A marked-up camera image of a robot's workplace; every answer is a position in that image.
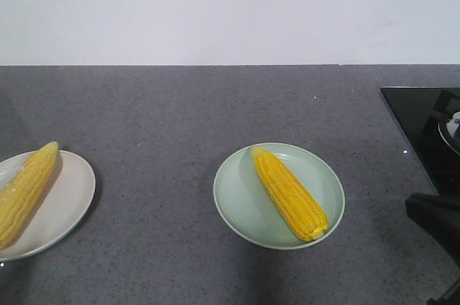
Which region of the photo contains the yellow corn cob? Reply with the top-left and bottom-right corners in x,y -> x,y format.
1,141 -> 59,249
250,146 -> 329,242

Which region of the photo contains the black glass gas stove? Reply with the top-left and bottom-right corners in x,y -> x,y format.
380,86 -> 459,197

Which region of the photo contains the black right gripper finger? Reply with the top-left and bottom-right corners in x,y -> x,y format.
405,193 -> 459,265
427,283 -> 460,305

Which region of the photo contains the black stove burner grate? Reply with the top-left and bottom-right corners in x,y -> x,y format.
422,88 -> 459,155

